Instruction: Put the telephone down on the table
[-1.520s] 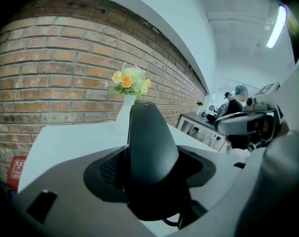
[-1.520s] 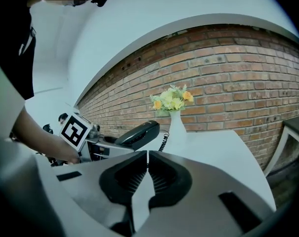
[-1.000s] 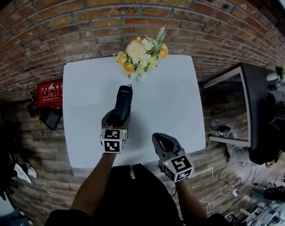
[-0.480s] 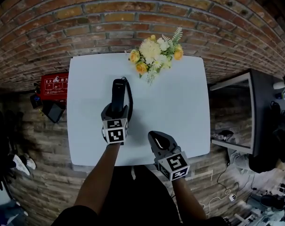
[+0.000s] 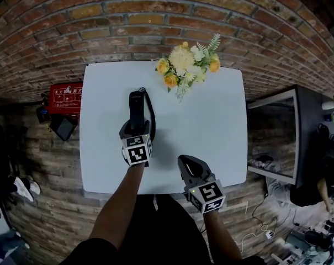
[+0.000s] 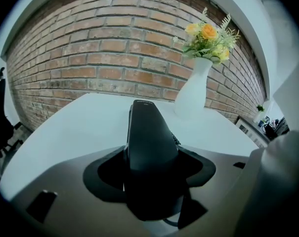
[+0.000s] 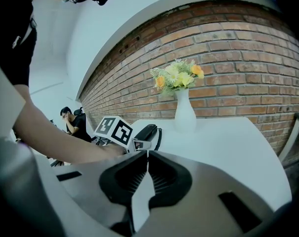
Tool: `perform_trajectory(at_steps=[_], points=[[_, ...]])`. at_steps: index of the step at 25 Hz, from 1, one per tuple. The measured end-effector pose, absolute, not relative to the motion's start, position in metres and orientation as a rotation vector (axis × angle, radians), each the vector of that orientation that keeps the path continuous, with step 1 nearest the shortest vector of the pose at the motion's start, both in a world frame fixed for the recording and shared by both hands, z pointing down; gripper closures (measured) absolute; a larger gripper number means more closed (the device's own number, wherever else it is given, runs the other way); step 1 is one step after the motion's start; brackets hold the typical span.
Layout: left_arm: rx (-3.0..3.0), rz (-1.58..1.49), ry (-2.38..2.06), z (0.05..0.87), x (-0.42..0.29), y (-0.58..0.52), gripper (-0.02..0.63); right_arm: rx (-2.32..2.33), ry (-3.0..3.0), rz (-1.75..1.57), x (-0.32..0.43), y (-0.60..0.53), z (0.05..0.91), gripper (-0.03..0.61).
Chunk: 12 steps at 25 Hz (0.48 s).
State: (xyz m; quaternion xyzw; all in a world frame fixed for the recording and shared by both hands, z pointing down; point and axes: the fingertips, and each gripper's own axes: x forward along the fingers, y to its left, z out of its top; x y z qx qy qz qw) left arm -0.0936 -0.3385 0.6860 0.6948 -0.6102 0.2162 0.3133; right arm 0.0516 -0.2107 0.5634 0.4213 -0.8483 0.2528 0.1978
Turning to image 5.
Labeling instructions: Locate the black equipment pile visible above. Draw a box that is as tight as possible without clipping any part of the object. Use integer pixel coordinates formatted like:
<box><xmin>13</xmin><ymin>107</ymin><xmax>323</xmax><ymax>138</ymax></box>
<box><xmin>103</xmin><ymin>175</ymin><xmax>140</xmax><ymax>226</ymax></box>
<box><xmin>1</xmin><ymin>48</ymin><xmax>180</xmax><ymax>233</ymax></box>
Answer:
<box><xmin>270</xmin><ymin>216</ymin><xmax>334</xmax><ymax>265</ymax></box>

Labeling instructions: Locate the dark desk with white frame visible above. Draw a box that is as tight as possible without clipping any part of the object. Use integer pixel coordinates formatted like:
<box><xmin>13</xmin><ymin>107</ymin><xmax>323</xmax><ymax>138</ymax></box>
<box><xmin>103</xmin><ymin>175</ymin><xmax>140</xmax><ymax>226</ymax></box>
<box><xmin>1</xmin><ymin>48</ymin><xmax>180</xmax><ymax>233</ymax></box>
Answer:
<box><xmin>246</xmin><ymin>85</ymin><xmax>334</xmax><ymax>189</ymax></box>

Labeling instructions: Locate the black floor cable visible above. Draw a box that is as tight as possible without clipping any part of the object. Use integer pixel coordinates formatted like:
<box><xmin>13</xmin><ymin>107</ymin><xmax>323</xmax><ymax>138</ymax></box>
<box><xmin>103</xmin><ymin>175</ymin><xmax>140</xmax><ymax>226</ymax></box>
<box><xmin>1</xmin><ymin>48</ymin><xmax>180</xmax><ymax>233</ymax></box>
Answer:
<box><xmin>251</xmin><ymin>192</ymin><xmax>279</xmax><ymax>233</ymax></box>

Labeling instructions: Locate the red fire equipment box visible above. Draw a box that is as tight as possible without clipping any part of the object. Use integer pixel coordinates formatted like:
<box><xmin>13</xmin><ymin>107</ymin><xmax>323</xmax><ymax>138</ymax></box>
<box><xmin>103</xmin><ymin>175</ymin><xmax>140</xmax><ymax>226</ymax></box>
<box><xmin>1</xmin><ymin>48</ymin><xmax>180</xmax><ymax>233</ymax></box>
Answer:
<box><xmin>49</xmin><ymin>82</ymin><xmax>84</xmax><ymax>116</ymax></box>

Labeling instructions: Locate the small box with blue label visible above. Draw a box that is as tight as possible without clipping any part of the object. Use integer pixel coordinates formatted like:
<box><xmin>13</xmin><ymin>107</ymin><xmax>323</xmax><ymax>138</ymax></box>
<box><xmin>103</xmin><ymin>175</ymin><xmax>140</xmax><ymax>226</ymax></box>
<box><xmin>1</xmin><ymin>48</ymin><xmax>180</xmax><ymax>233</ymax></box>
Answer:
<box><xmin>35</xmin><ymin>106</ymin><xmax>52</xmax><ymax>125</ymax></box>

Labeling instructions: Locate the yellow and white flower bouquet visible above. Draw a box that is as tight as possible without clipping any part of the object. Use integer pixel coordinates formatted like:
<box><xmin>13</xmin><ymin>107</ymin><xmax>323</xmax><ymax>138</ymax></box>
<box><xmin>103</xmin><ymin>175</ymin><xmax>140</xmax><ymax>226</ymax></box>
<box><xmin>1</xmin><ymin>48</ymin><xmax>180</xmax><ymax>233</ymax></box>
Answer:
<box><xmin>155</xmin><ymin>33</ymin><xmax>221</xmax><ymax>104</ymax></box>

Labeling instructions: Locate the white square table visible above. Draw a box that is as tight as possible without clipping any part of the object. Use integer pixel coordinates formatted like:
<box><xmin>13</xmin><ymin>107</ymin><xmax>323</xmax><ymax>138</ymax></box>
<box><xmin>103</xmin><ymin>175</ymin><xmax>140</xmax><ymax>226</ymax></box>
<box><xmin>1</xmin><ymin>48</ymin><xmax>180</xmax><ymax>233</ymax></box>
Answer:
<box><xmin>78</xmin><ymin>61</ymin><xmax>249</xmax><ymax>196</ymax></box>

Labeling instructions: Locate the person's right forearm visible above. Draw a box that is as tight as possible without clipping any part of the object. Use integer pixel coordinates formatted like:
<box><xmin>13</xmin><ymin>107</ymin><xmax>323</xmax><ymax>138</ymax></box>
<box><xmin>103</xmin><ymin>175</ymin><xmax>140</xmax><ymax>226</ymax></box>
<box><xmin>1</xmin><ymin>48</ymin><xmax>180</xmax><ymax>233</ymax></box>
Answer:
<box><xmin>203</xmin><ymin>209</ymin><xmax>244</xmax><ymax>262</ymax></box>

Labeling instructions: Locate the person's black clothing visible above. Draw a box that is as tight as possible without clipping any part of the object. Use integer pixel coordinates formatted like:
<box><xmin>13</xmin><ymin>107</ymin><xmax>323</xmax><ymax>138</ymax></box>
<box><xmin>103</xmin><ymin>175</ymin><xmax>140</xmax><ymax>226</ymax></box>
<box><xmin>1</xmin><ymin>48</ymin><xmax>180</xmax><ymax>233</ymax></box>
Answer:
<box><xmin>58</xmin><ymin>193</ymin><xmax>266</xmax><ymax>265</ymax></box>

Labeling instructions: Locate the white floor cable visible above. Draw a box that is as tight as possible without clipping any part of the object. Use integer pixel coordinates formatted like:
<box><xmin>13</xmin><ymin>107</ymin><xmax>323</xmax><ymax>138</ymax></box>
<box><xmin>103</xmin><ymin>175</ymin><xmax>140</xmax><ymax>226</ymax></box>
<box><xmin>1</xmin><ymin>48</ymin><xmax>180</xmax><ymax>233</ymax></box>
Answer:
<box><xmin>240</xmin><ymin>224</ymin><xmax>269</xmax><ymax>252</ymax></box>

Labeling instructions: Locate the black tablet case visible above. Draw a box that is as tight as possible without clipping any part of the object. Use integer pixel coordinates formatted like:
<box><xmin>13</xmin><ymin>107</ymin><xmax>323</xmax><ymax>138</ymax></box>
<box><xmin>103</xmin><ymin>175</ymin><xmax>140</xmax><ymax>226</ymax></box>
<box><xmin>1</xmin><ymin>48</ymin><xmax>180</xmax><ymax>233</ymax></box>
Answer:
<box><xmin>49</xmin><ymin>114</ymin><xmax>79</xmax><ymax>142</ymax></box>

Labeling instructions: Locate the person's left forearm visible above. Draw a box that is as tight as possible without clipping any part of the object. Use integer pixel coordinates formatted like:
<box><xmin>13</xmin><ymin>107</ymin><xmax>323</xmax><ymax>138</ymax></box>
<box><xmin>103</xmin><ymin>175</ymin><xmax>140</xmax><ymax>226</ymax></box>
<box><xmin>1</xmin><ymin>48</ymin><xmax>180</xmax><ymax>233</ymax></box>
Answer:
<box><xmin>87</xmin><ymin>163</ymin><xmax>146</xmax><ymax>251</ymax></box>

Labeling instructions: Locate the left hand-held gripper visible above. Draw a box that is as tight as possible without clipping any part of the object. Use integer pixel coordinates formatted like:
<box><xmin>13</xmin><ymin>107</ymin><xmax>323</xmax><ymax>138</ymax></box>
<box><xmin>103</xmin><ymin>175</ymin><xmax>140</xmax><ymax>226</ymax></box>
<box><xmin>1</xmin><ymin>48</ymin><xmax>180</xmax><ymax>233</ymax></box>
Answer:
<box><xmin>119</xmin><ymin>119</ymin><xmax>154</xmax><ymax>168</ymax></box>

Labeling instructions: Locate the black telephone handset with cord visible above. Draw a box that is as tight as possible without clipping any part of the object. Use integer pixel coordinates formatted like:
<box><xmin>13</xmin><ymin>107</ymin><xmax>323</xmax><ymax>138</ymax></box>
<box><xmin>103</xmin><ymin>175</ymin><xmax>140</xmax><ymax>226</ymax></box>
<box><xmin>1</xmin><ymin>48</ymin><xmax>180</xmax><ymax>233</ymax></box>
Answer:
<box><xmin>128</xmin><ymin>86</ymin><xmax>157</xmax><ymax>142</ymax></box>

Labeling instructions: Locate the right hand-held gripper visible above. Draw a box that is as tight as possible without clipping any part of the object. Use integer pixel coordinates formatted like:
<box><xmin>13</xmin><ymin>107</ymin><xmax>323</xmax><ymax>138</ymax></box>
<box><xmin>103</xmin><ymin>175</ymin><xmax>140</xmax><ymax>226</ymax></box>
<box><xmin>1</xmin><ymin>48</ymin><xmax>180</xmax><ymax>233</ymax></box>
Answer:
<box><xmin>177</xmin><ymin>154</ymin><xmax>227</xmax><ymax>215</ymax></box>

